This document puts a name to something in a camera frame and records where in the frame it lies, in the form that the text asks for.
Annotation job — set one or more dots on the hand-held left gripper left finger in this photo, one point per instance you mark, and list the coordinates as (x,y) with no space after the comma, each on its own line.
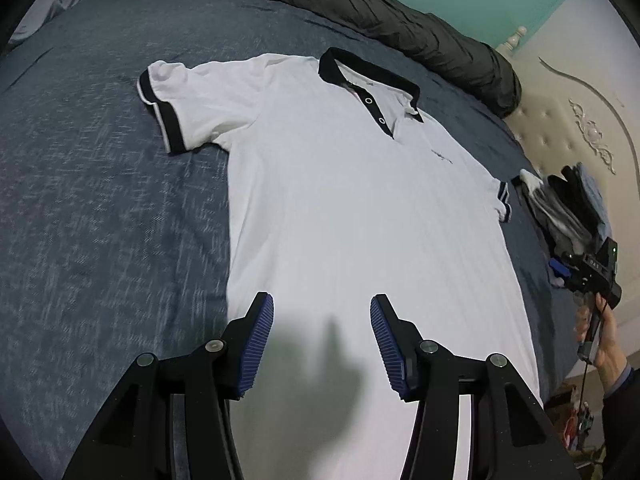
(257,340)

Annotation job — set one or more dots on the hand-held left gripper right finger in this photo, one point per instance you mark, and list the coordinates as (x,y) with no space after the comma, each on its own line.
(387,340)

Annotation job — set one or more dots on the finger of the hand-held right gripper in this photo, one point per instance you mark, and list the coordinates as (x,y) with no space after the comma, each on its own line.
(559,269)

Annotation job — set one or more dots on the white polo shirt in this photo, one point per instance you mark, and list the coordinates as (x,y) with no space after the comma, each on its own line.
(350,210)

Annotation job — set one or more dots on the stack of folded clothes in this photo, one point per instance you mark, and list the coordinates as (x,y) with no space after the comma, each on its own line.
(560,210)

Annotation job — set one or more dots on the person's right hand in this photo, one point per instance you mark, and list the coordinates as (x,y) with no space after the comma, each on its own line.
(612,350)

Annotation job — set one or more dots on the cream padded headboard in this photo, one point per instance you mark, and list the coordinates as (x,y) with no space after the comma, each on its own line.
(550,130)

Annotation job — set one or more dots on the colourful floor clutter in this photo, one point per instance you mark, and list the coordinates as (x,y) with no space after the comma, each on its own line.
(577,420)

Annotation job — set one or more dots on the bed with blue sheet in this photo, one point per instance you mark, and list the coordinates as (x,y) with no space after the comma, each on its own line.
(100,210)

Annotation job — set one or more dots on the dark grey rolled duvet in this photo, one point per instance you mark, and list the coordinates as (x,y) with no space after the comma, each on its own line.
(350,5)

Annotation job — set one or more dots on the light grey blanket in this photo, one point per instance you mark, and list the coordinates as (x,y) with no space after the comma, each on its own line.
(55,5)

